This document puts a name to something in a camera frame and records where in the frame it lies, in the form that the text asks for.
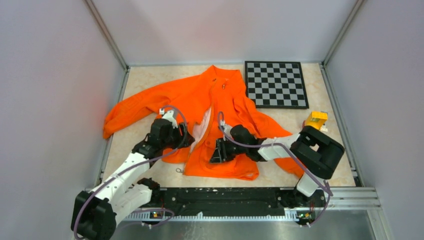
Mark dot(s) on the yellow red toy blocks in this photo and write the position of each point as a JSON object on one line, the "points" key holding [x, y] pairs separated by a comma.
{"points": [[317, 120]]}

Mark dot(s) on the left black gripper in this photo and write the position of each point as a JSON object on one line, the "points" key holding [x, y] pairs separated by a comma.
{"points": [[184, 140]]}

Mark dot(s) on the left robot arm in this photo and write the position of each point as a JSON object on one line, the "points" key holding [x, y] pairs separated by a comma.
{"points": [[126, 179]]}

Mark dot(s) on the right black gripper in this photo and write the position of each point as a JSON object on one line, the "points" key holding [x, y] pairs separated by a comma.
{"points": [[217, 156]]}

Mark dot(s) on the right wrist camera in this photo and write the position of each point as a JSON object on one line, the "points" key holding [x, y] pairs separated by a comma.
{"points": [[225, 128]]}

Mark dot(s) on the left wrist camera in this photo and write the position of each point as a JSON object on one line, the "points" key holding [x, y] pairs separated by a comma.
{"points": [[170, 116]]}

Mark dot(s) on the black white checkerboard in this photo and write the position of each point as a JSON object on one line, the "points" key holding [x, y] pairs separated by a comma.
{"points": [[276, 84]]}

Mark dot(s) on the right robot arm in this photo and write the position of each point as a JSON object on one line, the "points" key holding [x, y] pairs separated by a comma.
{"points": [[317, 155]]}

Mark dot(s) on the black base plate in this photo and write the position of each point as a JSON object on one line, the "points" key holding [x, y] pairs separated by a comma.
{"points": [[233, 201]]}

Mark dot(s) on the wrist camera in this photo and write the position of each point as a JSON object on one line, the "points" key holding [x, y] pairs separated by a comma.
{"points": [[170, 116], [225, 128]]}

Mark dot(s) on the orange zip jacket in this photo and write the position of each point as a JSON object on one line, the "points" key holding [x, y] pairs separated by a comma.
{"points": [[200, 98]]}

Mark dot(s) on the aluminium front rail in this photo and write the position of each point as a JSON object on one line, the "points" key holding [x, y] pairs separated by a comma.
{"points": [[343, 198]]}

